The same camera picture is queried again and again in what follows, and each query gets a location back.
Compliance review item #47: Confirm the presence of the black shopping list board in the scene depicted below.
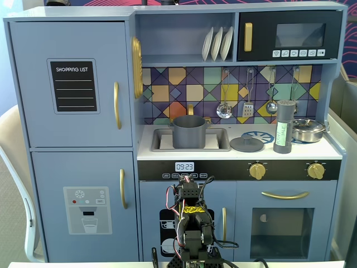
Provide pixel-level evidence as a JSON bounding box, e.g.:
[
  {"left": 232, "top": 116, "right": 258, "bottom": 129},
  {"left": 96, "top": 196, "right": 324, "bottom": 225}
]
[{"left": 46, "top": 58, "right": 97, "bottom": 114}]

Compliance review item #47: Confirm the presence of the black camera cable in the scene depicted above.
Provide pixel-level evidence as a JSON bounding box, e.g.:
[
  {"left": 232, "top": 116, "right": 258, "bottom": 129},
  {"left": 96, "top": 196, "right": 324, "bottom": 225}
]
[{"left": 212, "top": 238, "right": 240, "bottom": 250}]

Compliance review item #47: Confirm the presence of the gold oven handle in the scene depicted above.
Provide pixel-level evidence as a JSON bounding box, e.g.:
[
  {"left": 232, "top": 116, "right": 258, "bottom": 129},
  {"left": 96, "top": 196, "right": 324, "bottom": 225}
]
[{"left": 261, "top": 190, "right": 310, "bottom": 200}]

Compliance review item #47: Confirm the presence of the black microwave door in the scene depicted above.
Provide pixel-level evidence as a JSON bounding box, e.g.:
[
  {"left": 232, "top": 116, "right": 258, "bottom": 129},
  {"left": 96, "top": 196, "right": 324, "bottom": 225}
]
[{"left": 237, "top": 11, "right": 343, "bottom": 61}]

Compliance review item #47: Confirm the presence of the gray pot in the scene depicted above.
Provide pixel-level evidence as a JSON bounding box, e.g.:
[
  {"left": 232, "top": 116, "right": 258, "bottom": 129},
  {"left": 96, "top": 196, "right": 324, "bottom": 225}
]
[{"left": 167, "top": 114, "right": 210, "bottom": 149}]

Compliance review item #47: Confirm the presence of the blue freezer door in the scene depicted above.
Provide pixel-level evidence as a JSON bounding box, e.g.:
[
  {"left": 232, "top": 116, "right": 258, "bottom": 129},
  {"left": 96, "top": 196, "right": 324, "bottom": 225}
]
[{"left": 30, "top": 151, "right": 139, "bottom": 262}]

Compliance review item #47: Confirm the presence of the steel slotted spatula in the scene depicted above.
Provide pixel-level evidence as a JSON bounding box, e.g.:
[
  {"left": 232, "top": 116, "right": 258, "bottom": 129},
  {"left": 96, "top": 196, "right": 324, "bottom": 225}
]
[{"left": 241, "top": 68, "right": 255, "bottom": 118}]

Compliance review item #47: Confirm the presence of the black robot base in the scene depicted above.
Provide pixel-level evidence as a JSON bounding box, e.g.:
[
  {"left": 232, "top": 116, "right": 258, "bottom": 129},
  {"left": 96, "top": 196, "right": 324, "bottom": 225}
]
[{"left": 166, "top": 245, "right": 224, "bottom": 268}]

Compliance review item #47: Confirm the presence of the motor controller board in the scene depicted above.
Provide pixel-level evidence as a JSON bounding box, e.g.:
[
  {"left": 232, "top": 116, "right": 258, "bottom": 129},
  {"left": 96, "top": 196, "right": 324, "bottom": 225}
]
[{"left": 182, "top": 259, "right": 207, "bottom": 268}]

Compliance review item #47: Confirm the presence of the black stove control panel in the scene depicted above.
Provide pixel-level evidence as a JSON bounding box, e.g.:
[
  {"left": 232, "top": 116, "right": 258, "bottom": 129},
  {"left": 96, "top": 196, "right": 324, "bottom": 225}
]
[{"left": 138, "top": 159, "right": 342, "bottom": 181}]

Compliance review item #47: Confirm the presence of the gold toy phone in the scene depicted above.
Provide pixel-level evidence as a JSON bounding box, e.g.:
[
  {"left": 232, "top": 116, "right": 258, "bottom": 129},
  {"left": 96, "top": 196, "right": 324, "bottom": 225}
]
[{"left": 131, "top": 36, "right": 143, "bottom": 99}]

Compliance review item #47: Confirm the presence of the gold microwave handle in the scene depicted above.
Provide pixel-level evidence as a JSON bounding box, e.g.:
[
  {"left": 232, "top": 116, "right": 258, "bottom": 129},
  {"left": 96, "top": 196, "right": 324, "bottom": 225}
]
[{"left": 244, "top": 22, "right": 253, "bottom": 52}]

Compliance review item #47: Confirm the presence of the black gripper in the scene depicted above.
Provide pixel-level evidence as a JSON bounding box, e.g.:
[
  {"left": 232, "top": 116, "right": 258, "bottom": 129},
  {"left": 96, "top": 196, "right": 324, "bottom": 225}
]
[{"left": 178, "top": 181, "right": 201, "bottom": 190}]

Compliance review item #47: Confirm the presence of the gray toy sink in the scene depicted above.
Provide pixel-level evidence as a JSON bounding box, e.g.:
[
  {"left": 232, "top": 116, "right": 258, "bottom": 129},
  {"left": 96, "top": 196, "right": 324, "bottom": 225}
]
[{"left": 151, "top": 127, "right": 231, "bottom": 153}]

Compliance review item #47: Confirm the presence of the steel ladle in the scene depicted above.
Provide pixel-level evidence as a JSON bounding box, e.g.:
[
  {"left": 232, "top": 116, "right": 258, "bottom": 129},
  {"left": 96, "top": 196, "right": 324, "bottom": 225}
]
[{"left": 265, "top": 66, "right": 278, "bottom": 114}]

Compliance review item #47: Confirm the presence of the gold toy faucet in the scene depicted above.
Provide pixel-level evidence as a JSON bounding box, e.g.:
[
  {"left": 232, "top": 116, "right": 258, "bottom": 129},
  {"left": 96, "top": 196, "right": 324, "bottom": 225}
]
[{"left": 187, "top": 103, "right": 212, "bottom": 125}]

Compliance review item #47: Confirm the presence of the blue oven door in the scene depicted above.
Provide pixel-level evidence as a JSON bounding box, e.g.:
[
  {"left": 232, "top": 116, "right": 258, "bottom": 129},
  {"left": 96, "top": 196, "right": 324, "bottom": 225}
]
[{"left": 236, "top": 180, "right": 338, "bottom": 262}]

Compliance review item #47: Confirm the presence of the white toy plate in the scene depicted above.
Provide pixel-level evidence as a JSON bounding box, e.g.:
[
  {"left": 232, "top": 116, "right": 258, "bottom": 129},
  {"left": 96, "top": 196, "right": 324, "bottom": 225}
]
[
  {"left": 220, "top": 26, "right": 234, "bottom": 61},
  {"left": 201, "top": 26, "right": 214, "bottom": 62},
  {"left": 210, "top": 26, "right": 224, "bottom": 62}
]

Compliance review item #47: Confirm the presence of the gray pot lid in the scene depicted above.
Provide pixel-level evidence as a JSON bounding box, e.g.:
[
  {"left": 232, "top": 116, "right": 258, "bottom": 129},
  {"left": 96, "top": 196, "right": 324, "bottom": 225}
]
[{"left": 229, "top": 135, "right": 264, "bottom": 153}]

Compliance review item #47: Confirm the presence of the gray salt shaker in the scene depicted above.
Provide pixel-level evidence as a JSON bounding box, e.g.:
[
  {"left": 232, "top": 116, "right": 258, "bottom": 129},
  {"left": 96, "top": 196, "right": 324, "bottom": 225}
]
[{"left": 273, "top": 99, "right": 296, "bottom": 154}]

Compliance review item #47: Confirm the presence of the gold dishwasher handle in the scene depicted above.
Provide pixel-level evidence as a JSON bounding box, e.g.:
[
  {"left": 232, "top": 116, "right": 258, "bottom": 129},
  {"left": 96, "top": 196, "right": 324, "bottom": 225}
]
[{"left": 221, "top": 207, "right": 227, "bottom": 243}]

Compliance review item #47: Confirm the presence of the blue dishwasher door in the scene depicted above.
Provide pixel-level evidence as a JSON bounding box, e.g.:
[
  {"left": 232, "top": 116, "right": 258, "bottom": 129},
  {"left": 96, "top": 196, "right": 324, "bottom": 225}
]
[{"left": 139, "top": 180, "right": 237, "bottom": 262}]

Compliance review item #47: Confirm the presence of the gold freezer door handle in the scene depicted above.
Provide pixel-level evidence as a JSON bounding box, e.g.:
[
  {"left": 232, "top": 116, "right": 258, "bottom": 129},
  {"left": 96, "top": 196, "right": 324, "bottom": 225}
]
[{"left": 119, "top": 168, "right": 128, "bottom": 209}]

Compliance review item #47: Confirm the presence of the gold fridge door handle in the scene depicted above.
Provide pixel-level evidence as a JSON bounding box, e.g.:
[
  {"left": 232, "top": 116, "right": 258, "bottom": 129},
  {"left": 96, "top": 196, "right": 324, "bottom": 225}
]
[{"left": 113, "top": 81, "right": 123, "bottom": 130}]

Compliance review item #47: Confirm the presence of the steel serving spoon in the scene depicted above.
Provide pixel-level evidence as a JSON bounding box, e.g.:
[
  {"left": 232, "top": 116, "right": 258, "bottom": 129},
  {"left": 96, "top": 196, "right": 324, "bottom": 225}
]
[{"left": 289, "top": 66, "right": 301, "bottom": 114}]

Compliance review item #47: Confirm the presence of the blue fridge door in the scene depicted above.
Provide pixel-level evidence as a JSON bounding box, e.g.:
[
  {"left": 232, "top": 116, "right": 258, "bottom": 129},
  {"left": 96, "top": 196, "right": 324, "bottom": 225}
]
[{"left": 8, "top": 21, "right": 134, "bottom": 148}]

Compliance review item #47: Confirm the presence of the gold stove knob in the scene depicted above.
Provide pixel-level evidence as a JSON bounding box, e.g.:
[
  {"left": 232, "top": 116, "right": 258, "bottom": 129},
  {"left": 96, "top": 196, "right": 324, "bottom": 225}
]
[
  {"left": 248, "top": 162, "right": 267, "bottom": 180},
  {"left": 306, "top": 162, "right": 326, "bottom": 180}
]

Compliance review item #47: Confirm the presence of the blue toy kitchen unit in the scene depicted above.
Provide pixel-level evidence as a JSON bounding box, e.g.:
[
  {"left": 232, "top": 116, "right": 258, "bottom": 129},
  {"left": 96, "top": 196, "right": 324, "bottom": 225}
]
[{"left": 3, "top": 2, "right": 349, "bottom": 263}]

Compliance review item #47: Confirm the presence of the steel pot with lid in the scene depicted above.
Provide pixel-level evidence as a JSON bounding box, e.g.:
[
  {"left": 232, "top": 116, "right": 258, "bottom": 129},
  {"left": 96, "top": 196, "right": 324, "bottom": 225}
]
[{"left": 291, "top": 118, "right": 327, "bottom": 143}]

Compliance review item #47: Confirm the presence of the steel skimmer spoon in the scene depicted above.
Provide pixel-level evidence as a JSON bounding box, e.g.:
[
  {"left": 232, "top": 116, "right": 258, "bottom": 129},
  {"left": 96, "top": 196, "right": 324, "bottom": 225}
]
[{"left": 216, "top": 68, "right": 233, "bottom": 119}]

